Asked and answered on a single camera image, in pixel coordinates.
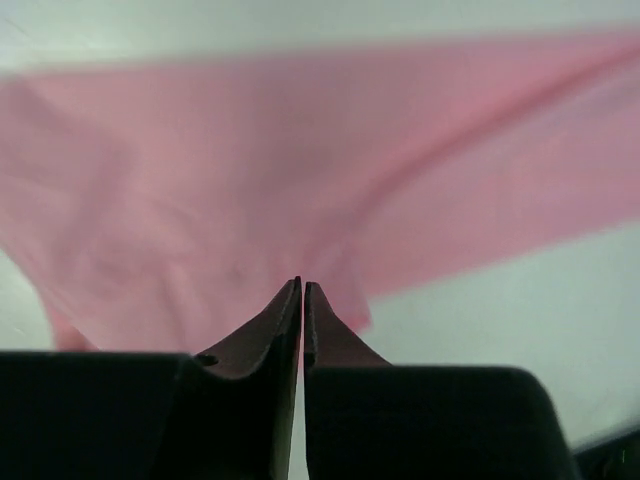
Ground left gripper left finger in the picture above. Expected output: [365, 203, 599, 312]
[197, 277, 302, 479]

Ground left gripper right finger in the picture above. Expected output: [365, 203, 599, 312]
[303, 282, 390, 368]

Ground pink t-shirt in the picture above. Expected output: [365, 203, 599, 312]
[1, 31, 639, 352]

